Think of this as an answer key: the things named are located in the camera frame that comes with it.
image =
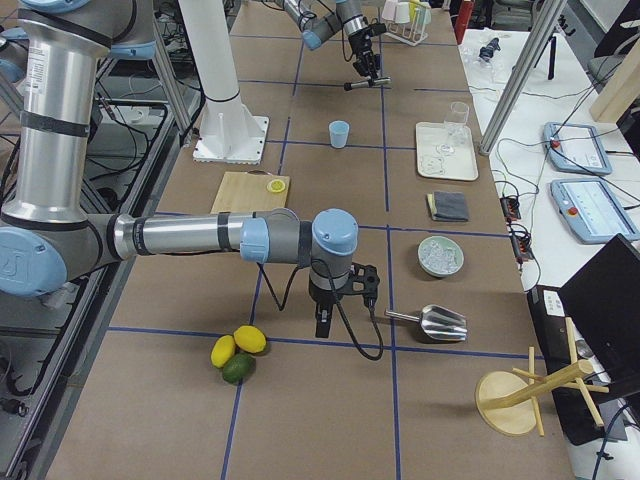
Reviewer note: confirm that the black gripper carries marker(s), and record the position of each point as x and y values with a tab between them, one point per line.
320	297
359	43

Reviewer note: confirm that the steel muddler black tip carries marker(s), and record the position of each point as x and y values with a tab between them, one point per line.
367	83

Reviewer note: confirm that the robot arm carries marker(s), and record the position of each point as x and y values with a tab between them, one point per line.
47	239
343	18

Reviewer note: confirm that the pink cup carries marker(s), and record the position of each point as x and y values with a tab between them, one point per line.
389	10

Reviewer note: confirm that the white cup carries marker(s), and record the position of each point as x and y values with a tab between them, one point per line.
402	14

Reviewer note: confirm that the light blue paper cup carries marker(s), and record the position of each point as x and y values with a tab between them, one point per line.
338	133

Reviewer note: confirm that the yellow cup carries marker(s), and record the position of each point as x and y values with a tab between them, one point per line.
415	10

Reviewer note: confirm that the whole yellow lemon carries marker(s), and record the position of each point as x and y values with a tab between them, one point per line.
250	339
223	350

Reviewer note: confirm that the green lime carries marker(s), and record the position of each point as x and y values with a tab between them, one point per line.
238	367

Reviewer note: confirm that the clear wine glass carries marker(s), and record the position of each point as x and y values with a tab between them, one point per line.
454	123

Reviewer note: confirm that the red cylinder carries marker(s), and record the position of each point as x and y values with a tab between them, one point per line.
462	20

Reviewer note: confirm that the steel ice scoop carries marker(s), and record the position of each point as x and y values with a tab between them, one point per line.
437	323

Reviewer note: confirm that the cream bear serving tray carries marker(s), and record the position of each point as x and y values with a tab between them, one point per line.
440	156

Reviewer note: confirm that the folded blue umbrella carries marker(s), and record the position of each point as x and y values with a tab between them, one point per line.
487	52

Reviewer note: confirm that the green bowl of ice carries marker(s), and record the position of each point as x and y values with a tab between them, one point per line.
440	256

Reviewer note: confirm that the wooden cutting board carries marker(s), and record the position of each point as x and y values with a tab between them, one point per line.
246	192

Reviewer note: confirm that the grey folded cloth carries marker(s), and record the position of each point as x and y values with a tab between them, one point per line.
447	206

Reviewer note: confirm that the red relay board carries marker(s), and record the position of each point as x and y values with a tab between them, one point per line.
510	206

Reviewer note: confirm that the round wooden stand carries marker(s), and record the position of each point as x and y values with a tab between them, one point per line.
508	401

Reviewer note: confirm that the blue teach pendant far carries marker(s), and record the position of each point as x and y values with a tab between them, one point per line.
575	148

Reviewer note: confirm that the blue teach pendant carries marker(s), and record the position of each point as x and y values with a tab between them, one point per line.
592	211
575	148

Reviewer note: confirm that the blue teach pendant near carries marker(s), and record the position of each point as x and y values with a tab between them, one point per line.
592	211

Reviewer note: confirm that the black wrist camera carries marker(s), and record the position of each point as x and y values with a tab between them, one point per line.
365	282
376	29

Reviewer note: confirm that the white wire cup rack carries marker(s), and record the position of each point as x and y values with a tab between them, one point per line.
414	32

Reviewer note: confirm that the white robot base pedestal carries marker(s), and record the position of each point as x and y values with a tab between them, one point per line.
228	132

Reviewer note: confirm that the aluminium frame post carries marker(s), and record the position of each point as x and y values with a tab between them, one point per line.
534	46

